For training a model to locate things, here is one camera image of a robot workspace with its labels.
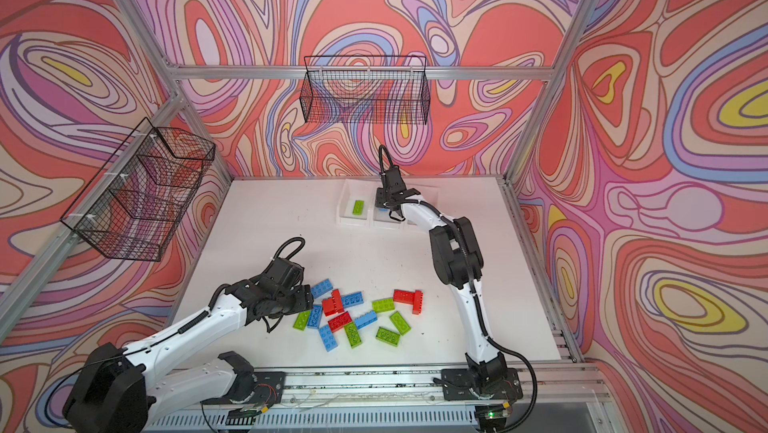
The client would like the black wire basket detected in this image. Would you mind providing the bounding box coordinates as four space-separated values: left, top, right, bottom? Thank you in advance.
59 118 216 262
299 53 431 124

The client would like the green lego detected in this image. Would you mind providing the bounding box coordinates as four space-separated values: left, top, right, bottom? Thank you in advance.
293 310 311 331
352 200 365 216
372 298 395 314
344 322 363 348
375 327 401 347

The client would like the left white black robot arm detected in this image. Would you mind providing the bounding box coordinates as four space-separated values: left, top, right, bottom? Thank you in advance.
62 250 313 432

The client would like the aluminium front rail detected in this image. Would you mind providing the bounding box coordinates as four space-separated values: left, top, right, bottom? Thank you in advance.
270 361 611 408

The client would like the left black wire basket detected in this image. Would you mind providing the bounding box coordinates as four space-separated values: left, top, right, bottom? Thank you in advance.
59 118 216 262

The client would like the red lego pair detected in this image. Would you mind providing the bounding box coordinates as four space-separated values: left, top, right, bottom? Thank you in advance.
321 289 344 317

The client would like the green lego right diagonal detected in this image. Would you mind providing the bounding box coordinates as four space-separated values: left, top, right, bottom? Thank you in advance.
389 311 411 336

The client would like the back black wire basket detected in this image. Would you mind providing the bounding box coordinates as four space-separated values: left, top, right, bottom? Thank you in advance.
299 53 431 124

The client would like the white vented cable duct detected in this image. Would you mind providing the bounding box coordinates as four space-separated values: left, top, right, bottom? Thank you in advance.
144 405 478 432

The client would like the left white plastic bin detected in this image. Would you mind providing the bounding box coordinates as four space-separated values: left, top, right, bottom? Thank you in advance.
336 179 377 228

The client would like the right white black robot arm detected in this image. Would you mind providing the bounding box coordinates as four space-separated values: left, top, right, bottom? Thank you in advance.
375 164 538 406

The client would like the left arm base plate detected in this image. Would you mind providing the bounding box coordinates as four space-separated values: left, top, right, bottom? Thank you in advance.
202 371 287 406

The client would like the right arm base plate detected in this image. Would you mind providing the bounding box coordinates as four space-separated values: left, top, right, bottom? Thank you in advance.
432 368 524 403

